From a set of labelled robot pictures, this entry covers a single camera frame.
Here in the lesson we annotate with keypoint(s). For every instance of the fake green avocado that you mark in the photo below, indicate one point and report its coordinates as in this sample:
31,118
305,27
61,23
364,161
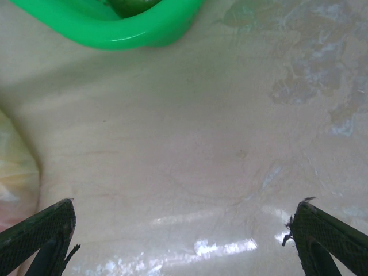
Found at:
126,8

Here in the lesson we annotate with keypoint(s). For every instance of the green plastic basket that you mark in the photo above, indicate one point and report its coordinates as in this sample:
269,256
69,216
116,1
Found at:
115,34

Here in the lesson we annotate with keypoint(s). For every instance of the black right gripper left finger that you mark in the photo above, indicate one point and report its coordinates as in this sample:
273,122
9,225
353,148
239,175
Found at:
34,230

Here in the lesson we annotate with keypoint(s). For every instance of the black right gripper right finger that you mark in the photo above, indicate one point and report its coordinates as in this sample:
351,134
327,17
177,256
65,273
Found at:
330,230

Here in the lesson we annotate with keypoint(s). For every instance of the translucent printed plastic bag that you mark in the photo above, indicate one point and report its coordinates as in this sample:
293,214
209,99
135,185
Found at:
14,172

